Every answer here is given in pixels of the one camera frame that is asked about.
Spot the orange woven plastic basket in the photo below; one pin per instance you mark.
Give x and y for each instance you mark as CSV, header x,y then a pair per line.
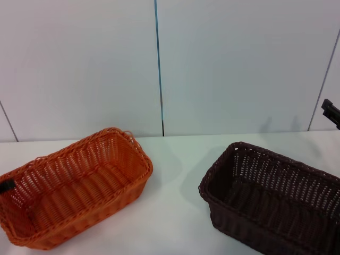
x,y
79,191

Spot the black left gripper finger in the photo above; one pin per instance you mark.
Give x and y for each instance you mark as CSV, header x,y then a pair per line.
x,y
6,186

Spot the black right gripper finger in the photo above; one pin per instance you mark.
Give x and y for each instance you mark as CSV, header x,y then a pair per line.
x,y
331,109

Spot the dark brown woven basket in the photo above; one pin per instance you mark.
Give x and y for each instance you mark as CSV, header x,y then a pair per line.
x,y
271,202

